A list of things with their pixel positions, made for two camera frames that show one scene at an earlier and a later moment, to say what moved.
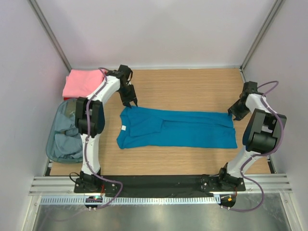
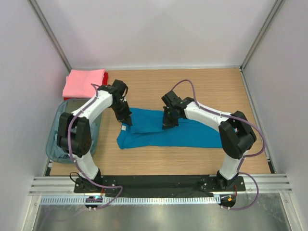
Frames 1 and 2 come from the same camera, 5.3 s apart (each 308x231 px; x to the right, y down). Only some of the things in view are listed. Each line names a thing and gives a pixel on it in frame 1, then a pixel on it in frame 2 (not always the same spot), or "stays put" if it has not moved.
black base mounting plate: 156,186 stays put
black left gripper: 126,101 to 125,117
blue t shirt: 142,127 stays put
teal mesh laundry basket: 64,142 stays put
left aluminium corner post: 49,32 stays put
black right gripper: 233,109 to 166,123
